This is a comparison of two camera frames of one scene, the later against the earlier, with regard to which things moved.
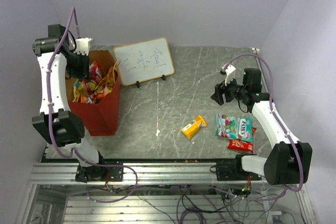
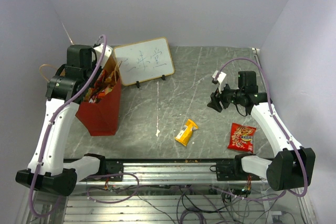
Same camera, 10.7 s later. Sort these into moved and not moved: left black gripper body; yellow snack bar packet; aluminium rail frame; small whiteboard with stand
Moved: yellow snack bar packet; left black gripper body
Not moved: small whiteboard with stand; aluminium rail frame
